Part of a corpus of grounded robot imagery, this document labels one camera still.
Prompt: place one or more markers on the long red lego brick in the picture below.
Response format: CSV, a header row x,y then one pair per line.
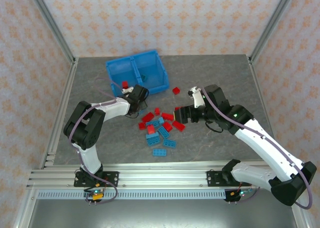
x,y
178,126

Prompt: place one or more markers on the blue lego plate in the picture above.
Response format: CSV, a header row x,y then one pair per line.
x,y
169,143
154,142
160,152

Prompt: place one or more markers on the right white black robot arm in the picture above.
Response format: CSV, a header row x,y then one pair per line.
x,y
262,143

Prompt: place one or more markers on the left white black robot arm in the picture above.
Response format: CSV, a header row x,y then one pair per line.
x,y
112,110

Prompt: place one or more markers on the teal lego brick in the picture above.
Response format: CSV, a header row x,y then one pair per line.
x,y
143,77

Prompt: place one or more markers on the small electronics board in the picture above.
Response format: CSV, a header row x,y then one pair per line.
x,y
95,195
235,194

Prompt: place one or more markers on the grey metal lower panel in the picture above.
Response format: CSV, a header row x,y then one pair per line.
x,y
162,215

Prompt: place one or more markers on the aluminium side rail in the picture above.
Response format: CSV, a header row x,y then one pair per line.
x,y
60,113
259,88

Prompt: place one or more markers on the wide aluminium base rail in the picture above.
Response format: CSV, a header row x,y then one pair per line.
x,y
162,175

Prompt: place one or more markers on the aluminium frame post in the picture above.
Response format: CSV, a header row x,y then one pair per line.
x,y
271,26
52,26

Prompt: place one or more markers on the aluminium frame leg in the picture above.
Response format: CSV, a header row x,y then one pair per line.
x,y
300,220
23,213

